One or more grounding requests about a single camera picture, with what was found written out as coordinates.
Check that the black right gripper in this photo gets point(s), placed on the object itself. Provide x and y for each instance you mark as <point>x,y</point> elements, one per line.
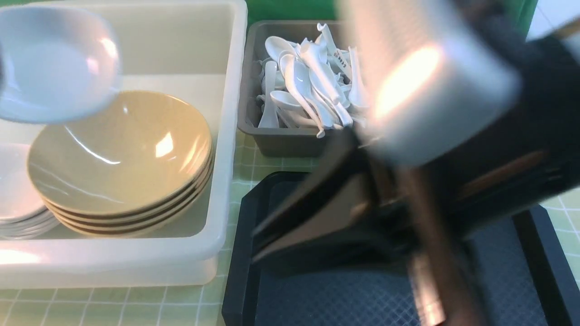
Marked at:
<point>529,154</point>

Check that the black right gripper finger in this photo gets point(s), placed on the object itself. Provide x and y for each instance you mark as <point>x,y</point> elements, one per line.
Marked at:
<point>322,203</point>

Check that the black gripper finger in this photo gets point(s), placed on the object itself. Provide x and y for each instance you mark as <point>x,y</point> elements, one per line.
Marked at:
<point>343,235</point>

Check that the tan noodle bowl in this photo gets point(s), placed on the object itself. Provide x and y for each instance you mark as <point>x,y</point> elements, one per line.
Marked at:
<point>145,148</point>

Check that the white square dish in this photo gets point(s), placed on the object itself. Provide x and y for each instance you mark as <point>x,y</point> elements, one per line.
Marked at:
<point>58,64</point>

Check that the white ceramic soup spoon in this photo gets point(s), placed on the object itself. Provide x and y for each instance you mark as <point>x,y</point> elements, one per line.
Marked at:
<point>323,79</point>

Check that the pile of white spoons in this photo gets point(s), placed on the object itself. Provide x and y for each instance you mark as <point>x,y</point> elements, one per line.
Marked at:
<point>289,100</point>

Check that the grey plastic spoon bin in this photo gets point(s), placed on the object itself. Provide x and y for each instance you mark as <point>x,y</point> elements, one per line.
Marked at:
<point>278,142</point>

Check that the black plastic serving tray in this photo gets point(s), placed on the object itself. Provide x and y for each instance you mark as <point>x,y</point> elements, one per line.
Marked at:
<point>526,277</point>

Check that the green checkered tablecloth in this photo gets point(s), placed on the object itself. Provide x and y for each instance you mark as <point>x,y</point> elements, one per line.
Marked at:
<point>148,306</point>

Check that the large white plastic tub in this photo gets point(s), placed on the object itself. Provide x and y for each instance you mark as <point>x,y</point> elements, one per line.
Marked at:
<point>190,49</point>

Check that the stack of white plates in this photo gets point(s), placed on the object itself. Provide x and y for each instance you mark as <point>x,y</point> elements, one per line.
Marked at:
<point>23,214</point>

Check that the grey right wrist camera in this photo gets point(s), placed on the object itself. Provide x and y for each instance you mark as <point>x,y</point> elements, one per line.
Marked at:
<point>432,81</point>

